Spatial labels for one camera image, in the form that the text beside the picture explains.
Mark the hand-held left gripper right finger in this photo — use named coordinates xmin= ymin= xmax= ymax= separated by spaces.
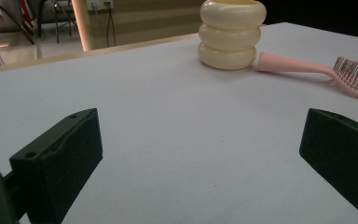
xmin=298 ymin=107 xmax=358 ymax=224

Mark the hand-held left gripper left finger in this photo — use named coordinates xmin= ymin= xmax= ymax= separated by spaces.
xmin=3 ymin=107 xmax=103 ymax=224

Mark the pink hairbrush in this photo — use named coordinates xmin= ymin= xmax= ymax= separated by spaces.
xmin=256 ymin=51 xmax=358 ymax=103

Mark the cream ribbed round holder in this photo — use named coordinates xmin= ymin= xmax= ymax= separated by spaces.
xmin=197 ymin=0 xmax=268 ymax=71

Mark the beige round pole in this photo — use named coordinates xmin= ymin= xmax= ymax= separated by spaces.
xmin=71 ymin=0 xmax=93 ymax=52

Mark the black metal chair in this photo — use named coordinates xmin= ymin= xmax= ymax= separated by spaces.
xmin=36 ymin=0 xmax=78 ymax=45

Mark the black cable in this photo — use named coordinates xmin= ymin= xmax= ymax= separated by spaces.
xmin=105 ymin=5 xmax=117 ymax=48

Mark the white wall socket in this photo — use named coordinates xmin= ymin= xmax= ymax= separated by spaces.
xmin=85 ymin=0 xmax=115 ymax=10

